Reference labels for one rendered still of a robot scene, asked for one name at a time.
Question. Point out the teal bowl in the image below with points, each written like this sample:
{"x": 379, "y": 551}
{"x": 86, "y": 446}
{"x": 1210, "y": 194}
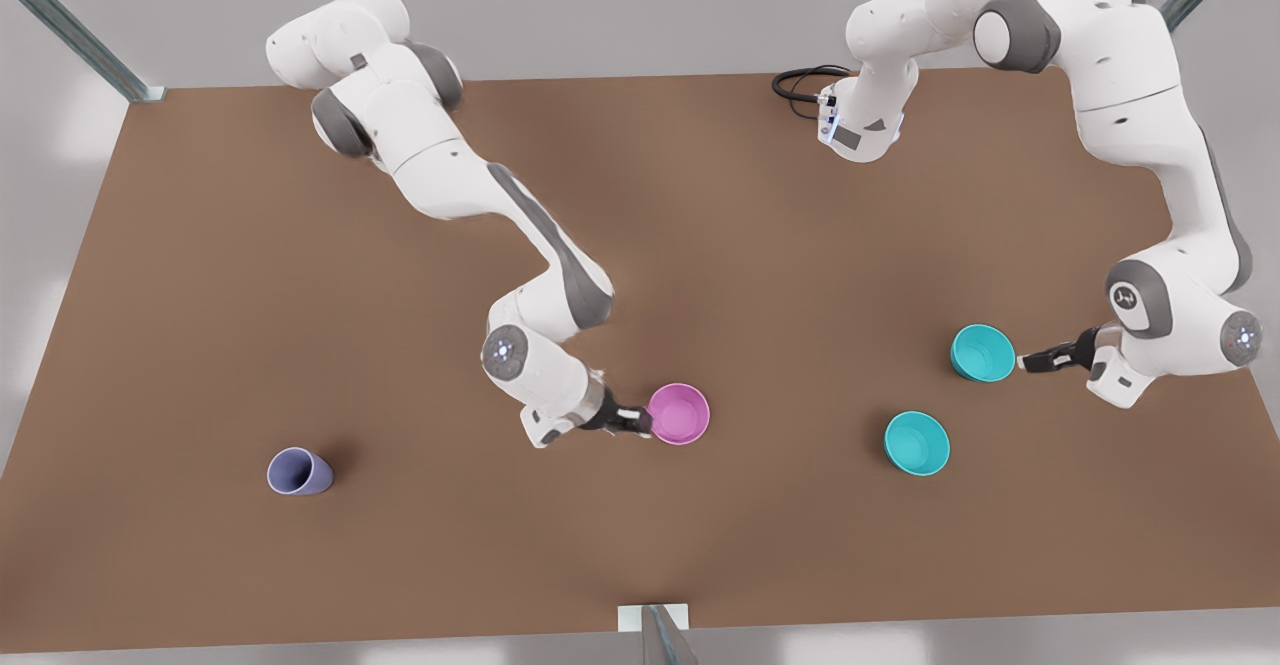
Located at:
{"x": 917, "y": 443}
{"x": 982, "y": 353}

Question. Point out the pink bowl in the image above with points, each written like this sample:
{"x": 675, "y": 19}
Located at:
{"x": 679, "y": 414}

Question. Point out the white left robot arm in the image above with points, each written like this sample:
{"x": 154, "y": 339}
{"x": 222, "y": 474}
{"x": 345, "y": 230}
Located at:
{"x": 1130, "y": 65}

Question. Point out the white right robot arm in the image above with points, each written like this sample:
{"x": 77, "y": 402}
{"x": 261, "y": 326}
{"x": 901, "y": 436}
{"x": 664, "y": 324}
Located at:
{"x": 440, "y": 160}

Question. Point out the lavender cup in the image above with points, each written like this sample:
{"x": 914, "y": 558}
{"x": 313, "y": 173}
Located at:
{"x": 297, "y": 471}

